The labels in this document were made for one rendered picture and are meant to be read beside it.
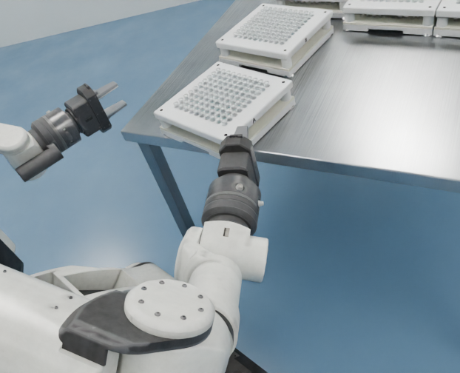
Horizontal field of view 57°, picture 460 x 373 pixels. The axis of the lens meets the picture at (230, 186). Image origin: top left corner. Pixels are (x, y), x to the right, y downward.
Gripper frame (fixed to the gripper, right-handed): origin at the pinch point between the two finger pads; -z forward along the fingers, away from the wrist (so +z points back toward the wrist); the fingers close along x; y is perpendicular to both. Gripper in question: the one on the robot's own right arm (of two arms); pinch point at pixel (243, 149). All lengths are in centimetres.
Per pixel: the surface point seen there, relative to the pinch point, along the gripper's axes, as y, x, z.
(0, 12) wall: -278, 68, -286
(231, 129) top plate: -5.5, 5.7, -13.1
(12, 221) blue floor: -156, 99, -65
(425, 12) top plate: 40, 6, -56
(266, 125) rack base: 0.8, 10.8, -20.4
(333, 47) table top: 17, 13, -56
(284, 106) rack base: 4.6, 10.2, -26.5
